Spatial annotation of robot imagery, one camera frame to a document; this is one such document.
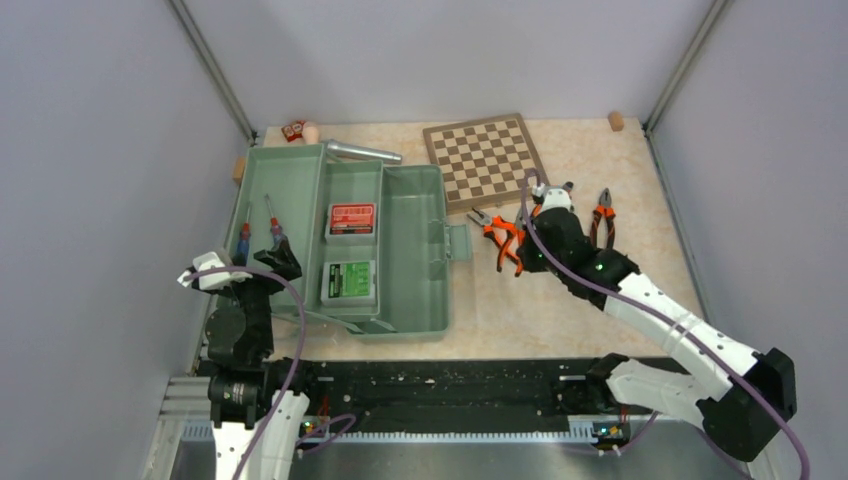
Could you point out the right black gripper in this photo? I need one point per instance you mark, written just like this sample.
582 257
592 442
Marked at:
529 262

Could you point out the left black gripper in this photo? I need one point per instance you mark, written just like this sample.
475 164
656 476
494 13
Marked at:
282 258

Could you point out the blue handled screwdriver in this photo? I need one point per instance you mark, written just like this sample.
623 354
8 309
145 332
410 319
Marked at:
243 244
276 229

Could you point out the large orange pliers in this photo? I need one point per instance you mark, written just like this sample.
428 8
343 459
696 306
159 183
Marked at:
488 225

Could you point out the orange long nose pliers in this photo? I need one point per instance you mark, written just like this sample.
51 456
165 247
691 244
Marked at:
515 234

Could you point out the green screw bit box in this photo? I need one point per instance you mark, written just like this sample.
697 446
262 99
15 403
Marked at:
349 284

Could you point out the red tool card pack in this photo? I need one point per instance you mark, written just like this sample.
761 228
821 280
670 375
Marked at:
351 224

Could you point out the green plastic tool box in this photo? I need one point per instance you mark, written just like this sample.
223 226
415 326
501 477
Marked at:
413 250

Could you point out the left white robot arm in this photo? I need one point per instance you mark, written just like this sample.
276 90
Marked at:
255 406

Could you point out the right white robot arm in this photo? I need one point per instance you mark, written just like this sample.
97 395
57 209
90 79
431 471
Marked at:
739 397

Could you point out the wooden chessboard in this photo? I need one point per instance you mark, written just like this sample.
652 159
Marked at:
483 162

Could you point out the wooden block at left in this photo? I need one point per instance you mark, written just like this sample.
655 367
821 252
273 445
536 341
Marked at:
238 170

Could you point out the small red printed box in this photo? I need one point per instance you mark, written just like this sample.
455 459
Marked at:
293 132

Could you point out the orange handled pliers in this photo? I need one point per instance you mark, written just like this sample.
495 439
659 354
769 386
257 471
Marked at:
603 213

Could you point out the wooden handle hammer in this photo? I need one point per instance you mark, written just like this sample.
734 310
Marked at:
311 135

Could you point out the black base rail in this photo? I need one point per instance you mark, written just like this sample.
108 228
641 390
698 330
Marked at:
456 396

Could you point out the aluminium frame post left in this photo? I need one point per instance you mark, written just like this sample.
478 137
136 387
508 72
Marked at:
212 68

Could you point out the aluminium frame post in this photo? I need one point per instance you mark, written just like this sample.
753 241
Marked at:
212 68
717 10

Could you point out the aluminium frame post right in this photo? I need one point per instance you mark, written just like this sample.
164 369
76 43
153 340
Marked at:
717 10

